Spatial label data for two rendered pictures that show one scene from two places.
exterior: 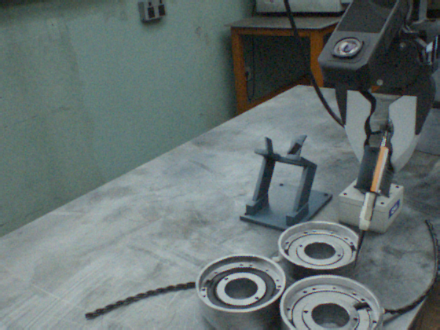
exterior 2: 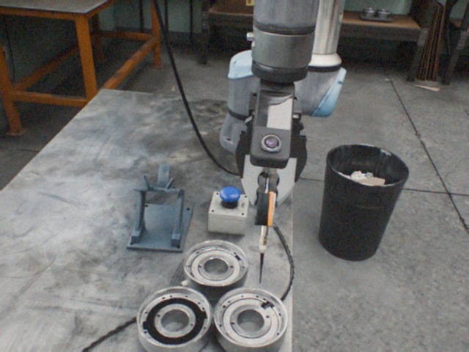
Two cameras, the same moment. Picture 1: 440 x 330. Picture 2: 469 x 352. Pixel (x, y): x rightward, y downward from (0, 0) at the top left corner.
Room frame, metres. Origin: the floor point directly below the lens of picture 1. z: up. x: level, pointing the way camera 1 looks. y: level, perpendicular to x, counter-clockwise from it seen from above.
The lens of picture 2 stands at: (0.08, 0.18, 1.34)
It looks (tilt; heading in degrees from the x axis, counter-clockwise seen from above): 33 degrees down; 322
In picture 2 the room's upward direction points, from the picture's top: 4 degrees clockwise
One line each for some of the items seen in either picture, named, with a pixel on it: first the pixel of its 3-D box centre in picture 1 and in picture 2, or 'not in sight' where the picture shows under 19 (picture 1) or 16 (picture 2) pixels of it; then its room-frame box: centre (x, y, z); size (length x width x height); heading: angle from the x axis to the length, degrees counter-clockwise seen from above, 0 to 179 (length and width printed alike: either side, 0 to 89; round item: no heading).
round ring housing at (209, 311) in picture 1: (241, 294); (175, 323); (0.45, -0.01, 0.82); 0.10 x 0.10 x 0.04
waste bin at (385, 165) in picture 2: not in sight; (356, 204); (1.01, -1.20, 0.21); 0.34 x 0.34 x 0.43
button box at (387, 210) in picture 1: (372, 201); (229, 210); (0.62, -0.22, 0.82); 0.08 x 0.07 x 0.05; 138
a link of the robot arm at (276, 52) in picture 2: not in sight; (279, 45); (0.48, -0.18, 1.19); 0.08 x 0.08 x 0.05
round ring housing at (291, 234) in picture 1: (320, 255); (215, 270); (0.51, -0.12, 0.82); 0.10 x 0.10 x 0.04
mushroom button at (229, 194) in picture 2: not in sight; (229, 202); (0.62, -0.22, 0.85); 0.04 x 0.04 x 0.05
